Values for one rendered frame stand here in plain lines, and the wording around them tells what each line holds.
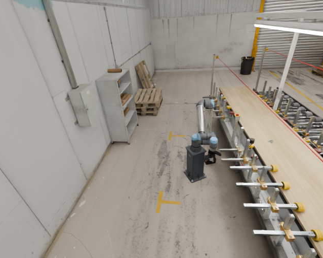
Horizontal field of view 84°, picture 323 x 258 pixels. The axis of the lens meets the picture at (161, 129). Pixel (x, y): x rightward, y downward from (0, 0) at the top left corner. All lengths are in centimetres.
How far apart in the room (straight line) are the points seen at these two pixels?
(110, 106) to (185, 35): 656
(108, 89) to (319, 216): 353
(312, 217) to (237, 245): 103
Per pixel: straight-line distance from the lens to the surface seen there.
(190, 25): 964
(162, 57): 989
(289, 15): 253
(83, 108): 308
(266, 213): 222
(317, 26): 211
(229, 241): 287
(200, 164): 319
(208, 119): 279
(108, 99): 390
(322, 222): 225
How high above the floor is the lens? 252
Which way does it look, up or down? 32 degrees down
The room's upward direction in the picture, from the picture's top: 5 degrees counter-clockwise
